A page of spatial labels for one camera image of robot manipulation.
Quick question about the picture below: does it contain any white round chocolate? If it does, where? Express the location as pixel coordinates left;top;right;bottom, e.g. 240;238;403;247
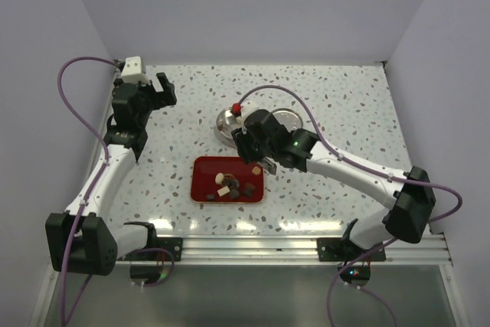
215;173;224;185

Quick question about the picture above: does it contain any black right base bracket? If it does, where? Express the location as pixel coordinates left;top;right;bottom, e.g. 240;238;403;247
316;219;383;263

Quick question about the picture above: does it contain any round metal tin lid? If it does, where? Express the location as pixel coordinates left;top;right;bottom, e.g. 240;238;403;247
272;108;303;131

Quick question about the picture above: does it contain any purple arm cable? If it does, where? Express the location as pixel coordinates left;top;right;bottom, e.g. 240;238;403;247
57;56;176;327
231;84;464;327

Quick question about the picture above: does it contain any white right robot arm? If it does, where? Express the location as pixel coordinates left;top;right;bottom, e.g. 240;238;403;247
231;108;436;260

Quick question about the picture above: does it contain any tan square Sweet chocolate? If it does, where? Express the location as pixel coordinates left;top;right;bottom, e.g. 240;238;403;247
252;166;261;175

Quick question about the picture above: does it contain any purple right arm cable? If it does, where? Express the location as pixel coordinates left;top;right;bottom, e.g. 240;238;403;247
231;84;464;327

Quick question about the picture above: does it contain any red rectangular tray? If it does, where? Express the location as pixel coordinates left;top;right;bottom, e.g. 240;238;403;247
191;156;265;204

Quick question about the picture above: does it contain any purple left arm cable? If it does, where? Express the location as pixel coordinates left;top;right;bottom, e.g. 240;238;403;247
57;56;176;327

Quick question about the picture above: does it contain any dark striped centre chocolate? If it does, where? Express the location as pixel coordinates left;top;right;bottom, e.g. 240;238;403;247
224;175;234;185

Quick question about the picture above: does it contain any dark oval chocolate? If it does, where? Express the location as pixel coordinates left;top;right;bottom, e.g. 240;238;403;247
229;189;240;200

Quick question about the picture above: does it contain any white rectangular chocolate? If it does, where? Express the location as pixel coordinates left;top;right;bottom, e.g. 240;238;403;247
217;187;230;197

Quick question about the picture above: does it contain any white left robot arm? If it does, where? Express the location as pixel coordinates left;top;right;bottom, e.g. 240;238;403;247
45;72;177;276

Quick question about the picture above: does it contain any round metal tin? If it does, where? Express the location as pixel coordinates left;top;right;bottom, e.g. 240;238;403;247
214;107;246;149

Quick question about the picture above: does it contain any aluminium mounting rail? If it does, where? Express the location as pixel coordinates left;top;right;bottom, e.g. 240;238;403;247
114;231;455;266

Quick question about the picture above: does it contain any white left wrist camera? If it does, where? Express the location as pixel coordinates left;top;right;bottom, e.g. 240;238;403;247
120;56;149;85

